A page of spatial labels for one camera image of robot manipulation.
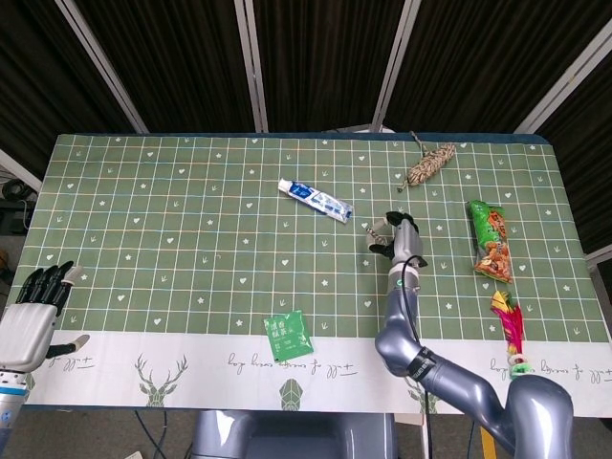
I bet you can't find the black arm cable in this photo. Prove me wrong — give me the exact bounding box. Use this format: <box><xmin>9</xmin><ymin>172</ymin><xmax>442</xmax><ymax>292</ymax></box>
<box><xmin>400</xmin><ymin>254</ymin><xmax>431</xmax><ymax>459</ymax></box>

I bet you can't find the white partition frame post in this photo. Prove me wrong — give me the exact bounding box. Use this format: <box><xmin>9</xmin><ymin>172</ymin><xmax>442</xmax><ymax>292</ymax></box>
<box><xmin>370</xmin><ymin>0</ymin><xmax>422</xmax><ymax>133</ymax></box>
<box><xmin>55</xmin><ymin>0</ymin><xmax>149</xmax><ymax>134</ymax></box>
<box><xmin>514</xmin><ymin>40</ymin><xmax>612</xmax><ymax>135</ymax></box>
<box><xmin>233</xmin><ymin>0</ymin><xmax>270</xmax><ymax>134</ymax></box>

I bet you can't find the blue floor cable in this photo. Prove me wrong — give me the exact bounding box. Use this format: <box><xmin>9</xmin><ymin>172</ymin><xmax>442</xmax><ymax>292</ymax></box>
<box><xmin>135</xmin><ymin>409</ymin><xmax>168</xmax><ymax>459</ymax></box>

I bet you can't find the black equipment on floor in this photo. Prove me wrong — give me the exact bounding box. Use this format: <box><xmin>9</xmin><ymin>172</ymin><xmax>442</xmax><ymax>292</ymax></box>
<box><xmin>0</xmin><ymin>179</ymin><xmax>31</xmax><ymax>235</ymax></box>

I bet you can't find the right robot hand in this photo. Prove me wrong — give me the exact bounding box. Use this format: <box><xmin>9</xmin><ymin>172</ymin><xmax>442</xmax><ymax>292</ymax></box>
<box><xmin>365</xmin><ymin>209</ymin><xmax>428</xmax><ymax>269</ymax></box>

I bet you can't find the green grid tablecloth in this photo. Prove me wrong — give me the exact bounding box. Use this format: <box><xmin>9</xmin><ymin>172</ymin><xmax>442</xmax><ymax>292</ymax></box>
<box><xmin>21</xmin><ymin>132</ymin><xmax>612</xmax><ymax>417</ymax></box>

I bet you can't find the white side frame bar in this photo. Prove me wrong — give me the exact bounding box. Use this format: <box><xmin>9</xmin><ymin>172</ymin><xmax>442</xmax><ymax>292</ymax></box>
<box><xmin>0</xmin><ymin>147</ymin><xmax>43</xmax><ymax>192</ymax></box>

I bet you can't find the green snack bag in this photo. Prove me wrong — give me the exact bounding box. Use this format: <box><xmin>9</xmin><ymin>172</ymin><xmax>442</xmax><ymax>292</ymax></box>
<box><xmin>467</xmin><ymin>199</ymin><xmax>515</xmax><ymax>286</ymax></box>

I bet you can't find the blue white toothpaste tube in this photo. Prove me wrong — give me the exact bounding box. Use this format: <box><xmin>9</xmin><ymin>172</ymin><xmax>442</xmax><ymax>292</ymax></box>
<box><xmin>277</xmin><ymin>177</ymin><xmax>355</xmax><ymax>225</ymax></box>

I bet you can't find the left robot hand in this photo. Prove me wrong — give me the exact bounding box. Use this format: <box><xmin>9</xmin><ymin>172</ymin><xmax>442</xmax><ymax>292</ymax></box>
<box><xmin>0</xmin><ymin>260</ymin><xmax>91</xmax><ymax>374</ymax></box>

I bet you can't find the grey robot torso base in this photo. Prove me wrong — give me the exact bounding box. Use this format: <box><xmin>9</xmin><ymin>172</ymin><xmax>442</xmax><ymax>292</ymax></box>
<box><xmin>190</xmin><ymin>409</ymin><xmax>398</xmax><ymax>459</ymax></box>

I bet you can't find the green tea packet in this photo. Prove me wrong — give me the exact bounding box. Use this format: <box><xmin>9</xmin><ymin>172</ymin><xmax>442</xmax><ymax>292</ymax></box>
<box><xmin>262</xmin><ymin>309</ymin><xmax>316</xmax><ymax>363</ymax></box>

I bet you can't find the braided camouflage rope bundle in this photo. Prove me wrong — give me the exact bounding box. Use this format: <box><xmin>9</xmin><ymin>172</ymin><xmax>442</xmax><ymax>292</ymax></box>
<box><xmin>395</xmin><ymin>131</ymin><xmax>458</xmax><ymax>193</ymax></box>

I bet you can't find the colourful feather shuttlecock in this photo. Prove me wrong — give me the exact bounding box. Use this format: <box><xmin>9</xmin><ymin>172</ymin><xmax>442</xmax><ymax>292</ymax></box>
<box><xmin>490</xmin><ymin>289</ymin><xmax>533</xmax><ymax>382</ymax></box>

